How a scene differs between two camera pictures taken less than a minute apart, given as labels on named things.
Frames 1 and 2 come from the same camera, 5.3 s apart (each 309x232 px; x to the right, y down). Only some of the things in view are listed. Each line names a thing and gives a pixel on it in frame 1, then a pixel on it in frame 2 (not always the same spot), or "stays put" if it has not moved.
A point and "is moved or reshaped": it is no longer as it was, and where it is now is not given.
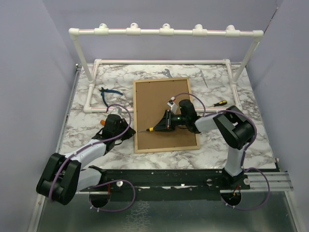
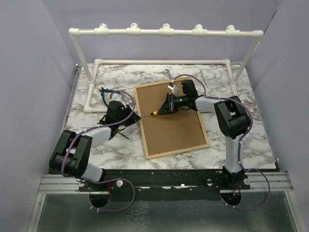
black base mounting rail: [175, 184] stays put
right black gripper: [165, 124] -> [168, 105]
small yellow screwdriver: [151, 129] -> [155, 112]
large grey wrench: [167, 73] stays put
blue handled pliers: [103, 90] stays put
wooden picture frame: [151, 98] is moved or reshaped
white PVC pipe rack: [165, 30] stays put
